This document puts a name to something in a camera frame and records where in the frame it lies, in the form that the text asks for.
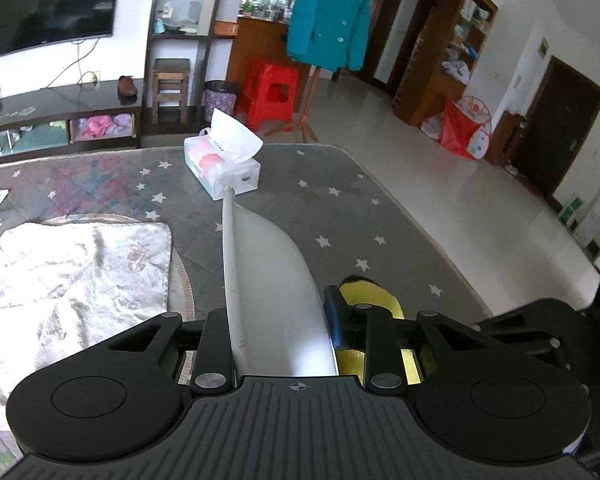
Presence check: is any glass display cabinet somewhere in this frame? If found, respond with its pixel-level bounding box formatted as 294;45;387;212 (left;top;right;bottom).
147;0;241;107

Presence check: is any white tissue box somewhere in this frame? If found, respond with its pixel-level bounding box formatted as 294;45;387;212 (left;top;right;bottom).
183;108;265;200

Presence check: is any red white play tent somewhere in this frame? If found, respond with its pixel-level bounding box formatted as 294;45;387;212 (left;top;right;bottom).
419;95;494;161

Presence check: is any red plastic stool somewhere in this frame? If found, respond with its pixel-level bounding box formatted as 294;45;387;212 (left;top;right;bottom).
237;57;301;134

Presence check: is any yellow cleaning cloth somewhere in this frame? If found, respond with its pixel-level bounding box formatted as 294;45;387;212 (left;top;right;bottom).
337;275;437;387

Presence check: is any dark wooden door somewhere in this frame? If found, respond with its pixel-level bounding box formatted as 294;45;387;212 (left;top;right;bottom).
509;57;600;197

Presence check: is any wooden bookshelf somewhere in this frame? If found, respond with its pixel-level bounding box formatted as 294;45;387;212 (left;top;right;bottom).
392;0;499;127

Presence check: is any wooden cabinet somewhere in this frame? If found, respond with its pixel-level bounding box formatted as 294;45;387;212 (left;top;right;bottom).
227;17;312;112

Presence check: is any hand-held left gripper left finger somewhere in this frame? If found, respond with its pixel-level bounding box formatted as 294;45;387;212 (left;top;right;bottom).
107;307;238;397

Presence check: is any white round plate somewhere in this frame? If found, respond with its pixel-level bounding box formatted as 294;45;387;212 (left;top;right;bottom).
221;187;340;377

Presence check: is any teal jacket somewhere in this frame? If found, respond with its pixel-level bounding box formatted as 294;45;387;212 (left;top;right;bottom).
285;0;372;72

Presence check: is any wall-mounted television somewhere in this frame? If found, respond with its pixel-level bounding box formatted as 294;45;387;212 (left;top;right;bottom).
0;0;126;60

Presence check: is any wooden coat stand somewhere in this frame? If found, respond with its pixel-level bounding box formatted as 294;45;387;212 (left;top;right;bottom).
264;64;327;144

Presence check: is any white towel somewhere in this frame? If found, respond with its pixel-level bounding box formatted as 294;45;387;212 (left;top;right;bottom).
0;221;174;432

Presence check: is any wooden stool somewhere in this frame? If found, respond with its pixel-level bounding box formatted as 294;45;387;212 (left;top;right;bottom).
151;58;192;124

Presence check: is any patterned trash bin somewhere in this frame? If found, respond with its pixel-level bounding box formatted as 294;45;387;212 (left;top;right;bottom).
203;80;241;122

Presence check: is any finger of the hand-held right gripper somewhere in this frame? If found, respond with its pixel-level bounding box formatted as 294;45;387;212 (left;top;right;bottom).
472;310;563;361

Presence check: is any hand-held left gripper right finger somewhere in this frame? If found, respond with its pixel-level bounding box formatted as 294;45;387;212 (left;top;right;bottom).
324;285;497;395

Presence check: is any dark TV cabinet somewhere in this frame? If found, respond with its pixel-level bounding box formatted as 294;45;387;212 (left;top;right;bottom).
0;80;144;162

